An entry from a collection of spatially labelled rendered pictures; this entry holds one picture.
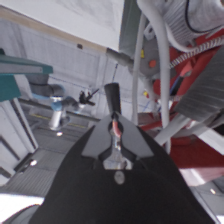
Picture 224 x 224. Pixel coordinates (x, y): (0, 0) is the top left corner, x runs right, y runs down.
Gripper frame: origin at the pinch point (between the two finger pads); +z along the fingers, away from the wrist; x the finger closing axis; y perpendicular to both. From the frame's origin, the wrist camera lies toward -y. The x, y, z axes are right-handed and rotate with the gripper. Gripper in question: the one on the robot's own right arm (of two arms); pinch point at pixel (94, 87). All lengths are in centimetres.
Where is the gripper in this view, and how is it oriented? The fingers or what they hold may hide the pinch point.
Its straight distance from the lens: 60.5
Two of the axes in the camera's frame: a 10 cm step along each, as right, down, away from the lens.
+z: 6.5, -5.9, -4.8
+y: -6.5, -7.5, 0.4
